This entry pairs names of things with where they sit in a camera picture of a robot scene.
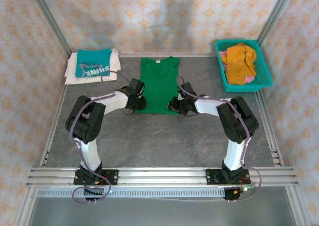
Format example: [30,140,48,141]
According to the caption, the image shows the long aluminium mounting rail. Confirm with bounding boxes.
[26,167,299,188]

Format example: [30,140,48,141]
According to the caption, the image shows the green t-shirt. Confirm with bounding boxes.
[134,56,180,116]

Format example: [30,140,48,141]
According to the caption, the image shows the orange t-shirt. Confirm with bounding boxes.
[221,43,257,86]

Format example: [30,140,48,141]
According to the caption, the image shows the right arm's purple cable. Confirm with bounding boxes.
[176,76,262,203]

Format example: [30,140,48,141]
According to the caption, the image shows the left arm's black base plate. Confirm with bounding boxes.
[73,169,119,186]

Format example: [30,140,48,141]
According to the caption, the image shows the folded teal printed t-shirt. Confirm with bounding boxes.
[75,49,112,78]

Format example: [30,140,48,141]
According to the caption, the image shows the pink garment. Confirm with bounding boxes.
[218,50,256,84]

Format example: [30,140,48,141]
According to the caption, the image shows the slotted grey cable duct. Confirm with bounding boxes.
[36,187,226,198]

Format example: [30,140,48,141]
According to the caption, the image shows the folded white t-shirt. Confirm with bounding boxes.
[64,49,122,86]

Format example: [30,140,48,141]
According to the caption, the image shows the teal plastic basket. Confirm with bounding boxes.
[215,39,273,93]

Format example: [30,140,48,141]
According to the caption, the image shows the right arm's black base plate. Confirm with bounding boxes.
[205,168,251,186]

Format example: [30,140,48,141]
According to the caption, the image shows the aluminium table edge rail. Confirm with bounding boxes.
[117,53,218,58]

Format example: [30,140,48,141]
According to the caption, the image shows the aluminium frame post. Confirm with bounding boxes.
[26,0,72,59]
[256,0,297,46]

